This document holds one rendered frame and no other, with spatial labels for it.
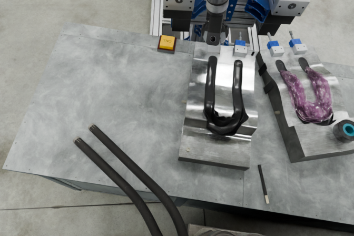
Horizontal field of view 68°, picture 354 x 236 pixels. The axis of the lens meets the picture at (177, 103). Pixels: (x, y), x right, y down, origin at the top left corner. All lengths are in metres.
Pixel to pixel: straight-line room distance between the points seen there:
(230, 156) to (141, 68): 0.53
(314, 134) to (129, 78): 0.76
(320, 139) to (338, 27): 1.93
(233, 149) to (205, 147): 0.10
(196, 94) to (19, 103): 1.52
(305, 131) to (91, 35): 1.00
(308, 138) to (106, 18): 1.93
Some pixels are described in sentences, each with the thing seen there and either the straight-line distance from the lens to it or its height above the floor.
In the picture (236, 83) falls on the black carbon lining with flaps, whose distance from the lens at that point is 1.10.
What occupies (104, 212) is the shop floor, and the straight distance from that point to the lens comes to 1.83.
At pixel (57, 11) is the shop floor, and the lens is 2.63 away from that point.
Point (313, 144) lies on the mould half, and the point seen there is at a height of 0.91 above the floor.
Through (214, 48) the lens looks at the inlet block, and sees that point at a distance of 1.11.
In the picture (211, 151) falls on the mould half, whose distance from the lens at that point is 0.98.
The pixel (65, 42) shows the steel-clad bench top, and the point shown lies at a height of 0.80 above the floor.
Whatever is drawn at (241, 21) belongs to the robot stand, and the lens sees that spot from 1.52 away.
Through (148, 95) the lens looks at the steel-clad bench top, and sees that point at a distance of 1.11.
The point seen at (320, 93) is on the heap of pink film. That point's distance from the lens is 1.18.
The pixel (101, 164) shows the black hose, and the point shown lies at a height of 0.85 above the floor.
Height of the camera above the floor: 1.79
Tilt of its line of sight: 65 degrees down
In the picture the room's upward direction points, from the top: 8 degrees clockwise
